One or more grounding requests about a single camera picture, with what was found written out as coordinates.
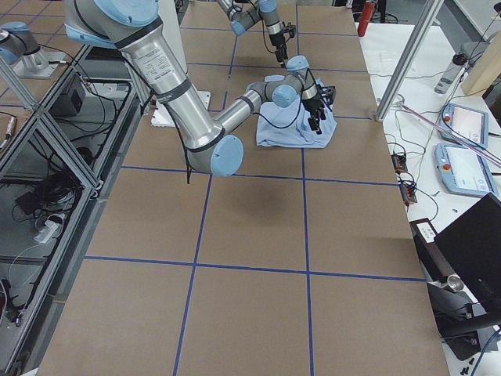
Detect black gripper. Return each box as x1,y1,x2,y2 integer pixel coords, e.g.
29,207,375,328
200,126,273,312
302,94,326,135
269,32,288,66

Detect light blue t-shirt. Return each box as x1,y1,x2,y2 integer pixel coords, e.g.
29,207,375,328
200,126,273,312
256,95,337,149

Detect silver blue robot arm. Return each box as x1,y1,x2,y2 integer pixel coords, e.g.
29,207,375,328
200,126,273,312
65,1,335,176
216,0,296,67

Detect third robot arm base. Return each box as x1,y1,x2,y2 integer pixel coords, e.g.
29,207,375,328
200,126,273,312
1,21,58,79

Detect metal reacher grabber tool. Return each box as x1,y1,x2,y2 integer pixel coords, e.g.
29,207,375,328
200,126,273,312
393,101,500,168

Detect orange circuit board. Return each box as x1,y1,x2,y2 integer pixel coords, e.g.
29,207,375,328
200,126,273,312
391,154,408,173
399,180,417,206

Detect red cylinder bottle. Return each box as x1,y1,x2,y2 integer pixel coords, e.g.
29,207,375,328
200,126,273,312
357,0,376,37

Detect far teach pendant tablet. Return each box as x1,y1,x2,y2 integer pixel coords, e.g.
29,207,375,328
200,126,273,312
440,103,488,150

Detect teach pendant tablet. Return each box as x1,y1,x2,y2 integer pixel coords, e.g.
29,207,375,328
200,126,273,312
440,103,488,150
434,143,499,197

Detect near teach pendant tablet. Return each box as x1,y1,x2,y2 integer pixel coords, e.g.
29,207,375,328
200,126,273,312
434,143,499,197

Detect black laptop on stand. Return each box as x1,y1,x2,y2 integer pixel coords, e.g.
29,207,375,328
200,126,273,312
410,193,500,360

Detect white power strip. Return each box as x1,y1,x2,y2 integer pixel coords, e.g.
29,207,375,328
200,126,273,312
34,213,65,244

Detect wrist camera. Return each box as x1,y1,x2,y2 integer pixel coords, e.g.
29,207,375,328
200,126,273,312
319,85,337,107
281,22,297,40

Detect aluminium frame post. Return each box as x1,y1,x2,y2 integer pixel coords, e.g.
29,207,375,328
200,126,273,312
375,0,444,122

